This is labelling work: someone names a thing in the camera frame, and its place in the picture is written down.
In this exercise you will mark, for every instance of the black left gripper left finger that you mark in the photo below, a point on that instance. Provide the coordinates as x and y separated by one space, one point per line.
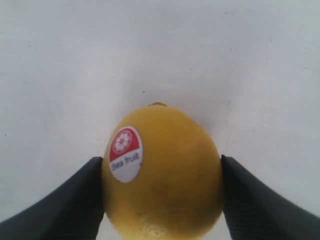
73 211

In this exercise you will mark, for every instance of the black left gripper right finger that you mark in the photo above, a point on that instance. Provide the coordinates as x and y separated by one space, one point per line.
253 211

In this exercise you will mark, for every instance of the yellow lemon with sticker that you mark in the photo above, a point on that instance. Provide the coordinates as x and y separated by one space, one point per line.
161 176

